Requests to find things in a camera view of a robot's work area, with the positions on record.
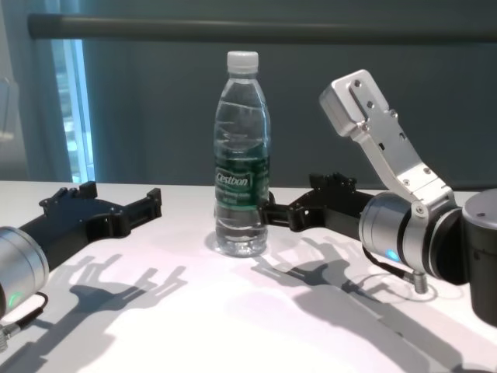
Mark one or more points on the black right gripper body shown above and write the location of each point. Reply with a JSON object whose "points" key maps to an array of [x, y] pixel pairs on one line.
{"points": [[334, 210]]}

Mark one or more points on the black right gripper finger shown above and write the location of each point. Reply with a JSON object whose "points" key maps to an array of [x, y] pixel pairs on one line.
{"points": [[277, 215], [334, 182]]}

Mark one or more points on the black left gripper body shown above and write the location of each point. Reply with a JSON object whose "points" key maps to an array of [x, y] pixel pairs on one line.
{"points": [[66, 225]]}

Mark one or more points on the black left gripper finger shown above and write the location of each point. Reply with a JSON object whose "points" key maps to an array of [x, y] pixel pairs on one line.
{"points": [[88, 189], [151, 206]]}

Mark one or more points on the clear plastic water bottle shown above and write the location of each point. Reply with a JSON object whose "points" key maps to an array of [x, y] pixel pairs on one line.
{"points": [[240, 163]]}

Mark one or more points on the blue-lit window strip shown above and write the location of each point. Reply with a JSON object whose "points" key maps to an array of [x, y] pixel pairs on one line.
{"points": [[74, 116]]}

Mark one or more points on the grey metal handrail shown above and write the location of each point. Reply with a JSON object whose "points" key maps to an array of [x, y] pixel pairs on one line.
{"points": [[155, 29]]}

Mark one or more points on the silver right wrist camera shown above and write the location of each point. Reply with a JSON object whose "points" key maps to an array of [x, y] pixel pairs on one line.
{"points": [[372, 116]]}

